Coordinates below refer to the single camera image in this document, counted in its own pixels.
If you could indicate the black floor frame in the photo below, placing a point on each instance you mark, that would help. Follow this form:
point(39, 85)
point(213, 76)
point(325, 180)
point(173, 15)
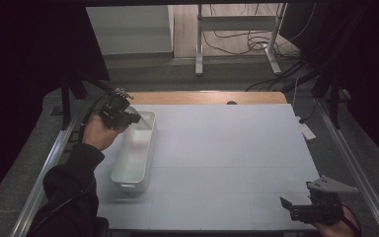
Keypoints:
point(68, 149)

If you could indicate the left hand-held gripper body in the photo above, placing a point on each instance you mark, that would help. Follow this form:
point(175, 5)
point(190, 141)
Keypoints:
point(116, 108)

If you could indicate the wooden table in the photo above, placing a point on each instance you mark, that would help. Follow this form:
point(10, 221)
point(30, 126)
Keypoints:
point(204, 98)

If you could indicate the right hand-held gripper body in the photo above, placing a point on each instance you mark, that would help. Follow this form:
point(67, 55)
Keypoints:
point(325, 207)

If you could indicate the black curtain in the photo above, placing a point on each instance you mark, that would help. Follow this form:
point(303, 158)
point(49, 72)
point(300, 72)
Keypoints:
point(23, 82)
point(368, 65)

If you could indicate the black stand legs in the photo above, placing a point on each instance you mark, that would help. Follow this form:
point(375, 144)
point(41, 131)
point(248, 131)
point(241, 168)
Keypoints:
point(66, 105)
point(335, 105)

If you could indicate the white board table cover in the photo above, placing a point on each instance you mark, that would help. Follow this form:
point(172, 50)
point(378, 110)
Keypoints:
point(243, 148)

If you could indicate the person's right hand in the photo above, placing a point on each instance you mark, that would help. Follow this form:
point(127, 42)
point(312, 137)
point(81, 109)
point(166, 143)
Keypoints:
point(340, 230)

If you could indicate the person's left hand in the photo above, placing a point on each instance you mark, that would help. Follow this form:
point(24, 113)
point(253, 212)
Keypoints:
point(98, 133)

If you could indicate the aluminium rail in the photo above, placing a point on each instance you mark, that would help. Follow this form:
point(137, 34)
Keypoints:
point(355, 164)
point(51, 158)

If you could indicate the white metal desk frame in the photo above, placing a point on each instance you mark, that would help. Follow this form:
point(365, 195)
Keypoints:
point(237, 23)

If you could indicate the white plastic storage bin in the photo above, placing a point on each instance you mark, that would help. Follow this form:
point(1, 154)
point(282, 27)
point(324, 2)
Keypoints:
point(133, 164)

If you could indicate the white cabinet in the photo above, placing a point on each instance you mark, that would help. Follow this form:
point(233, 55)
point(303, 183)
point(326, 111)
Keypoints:
point(128, 29)

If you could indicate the white power strip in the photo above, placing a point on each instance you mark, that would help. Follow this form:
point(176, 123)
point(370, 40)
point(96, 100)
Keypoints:
point(306, 131)

